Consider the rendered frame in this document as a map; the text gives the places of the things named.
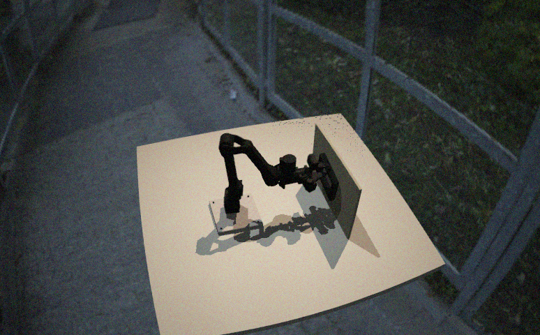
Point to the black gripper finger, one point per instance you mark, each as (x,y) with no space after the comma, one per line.
(321,165)
(318,175)

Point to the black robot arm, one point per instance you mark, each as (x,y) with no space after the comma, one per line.
(281,174)

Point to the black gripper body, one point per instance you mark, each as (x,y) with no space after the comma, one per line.
(313,164)

